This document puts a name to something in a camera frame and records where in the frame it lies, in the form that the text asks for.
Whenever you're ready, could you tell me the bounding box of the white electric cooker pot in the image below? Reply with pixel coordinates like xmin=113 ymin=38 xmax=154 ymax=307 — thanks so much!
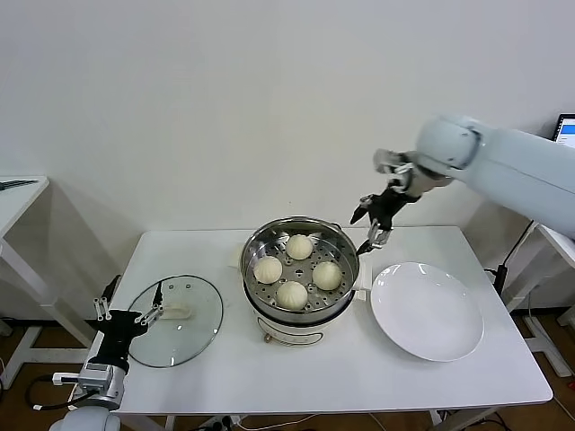
xmin=227 ymin=258 xmax=373 ymax=347

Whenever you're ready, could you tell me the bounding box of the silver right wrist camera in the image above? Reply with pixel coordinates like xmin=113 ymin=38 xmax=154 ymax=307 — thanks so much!
xmin=373 ymin=149 xmax=414 ymax=176

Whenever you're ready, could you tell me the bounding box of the grey open laptop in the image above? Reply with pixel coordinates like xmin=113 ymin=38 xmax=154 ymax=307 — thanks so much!
xmin=553 ymin=113 xmax=575 ymax=145

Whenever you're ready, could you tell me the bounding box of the round glass pot lid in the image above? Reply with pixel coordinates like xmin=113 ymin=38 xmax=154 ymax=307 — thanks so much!
xmin=128 ymin=275 xmax=225 ymax=369

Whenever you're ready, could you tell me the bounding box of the white steamed baozi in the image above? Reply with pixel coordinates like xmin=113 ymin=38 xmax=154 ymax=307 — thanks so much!
xmin=252 ymin=256 xmax=284 ymax=285
xmin=275 ymin=280 xmax=309 ymax=311
xmin=286 ymin=233 xmax=314 ymax=260
xmin=312 ymin=261 xmax=343 ymax=291

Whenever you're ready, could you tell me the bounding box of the white power strip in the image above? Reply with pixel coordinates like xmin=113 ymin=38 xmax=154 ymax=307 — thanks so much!
xmin=196 ymin=415 xmax=243 ymax=431

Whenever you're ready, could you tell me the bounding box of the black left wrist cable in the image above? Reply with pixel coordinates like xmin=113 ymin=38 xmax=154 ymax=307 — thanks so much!
xmin=27 ymin=372 xmax=98 ymax=412

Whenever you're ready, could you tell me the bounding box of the stainless steel steamer basket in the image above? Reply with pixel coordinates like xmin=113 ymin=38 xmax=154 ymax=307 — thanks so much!
xmin=239 ymin=216 xmax=361 ymax=315

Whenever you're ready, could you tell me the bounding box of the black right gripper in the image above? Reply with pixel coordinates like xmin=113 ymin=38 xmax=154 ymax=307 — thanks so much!
xmin=349 ymin=185 xmax=417 ymax=255

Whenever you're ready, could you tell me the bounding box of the white round plate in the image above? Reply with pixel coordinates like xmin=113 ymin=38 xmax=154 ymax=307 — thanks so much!
xmin=368 ymin=261 xmax=485 ymax=363

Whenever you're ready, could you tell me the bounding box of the white side table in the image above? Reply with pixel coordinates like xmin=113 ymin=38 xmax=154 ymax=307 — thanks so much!
xmin=496 ymin=219 xmax=575 ymax=378
xmin=0 ymin=175 xmax=95 ymax=391

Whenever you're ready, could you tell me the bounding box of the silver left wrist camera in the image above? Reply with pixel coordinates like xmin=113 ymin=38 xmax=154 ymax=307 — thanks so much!
xmin=78 ymin=361 xmax=113 ymax=391

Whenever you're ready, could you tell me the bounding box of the black power cable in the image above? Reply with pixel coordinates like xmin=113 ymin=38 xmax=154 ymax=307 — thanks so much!
xmin=482 ymin=219 xmax=535 ymax=306

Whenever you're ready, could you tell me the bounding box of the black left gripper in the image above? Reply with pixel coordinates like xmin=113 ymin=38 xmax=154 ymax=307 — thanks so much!
xmin=92 ymin=276 xmax=164 ymax=363

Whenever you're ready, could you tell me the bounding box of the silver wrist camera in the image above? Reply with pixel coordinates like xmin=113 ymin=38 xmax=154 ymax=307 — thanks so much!
xmin=78 ymin=361 xmax=113 ymax=391
xmin=373 ymin=149 xmax=414 ymax=176

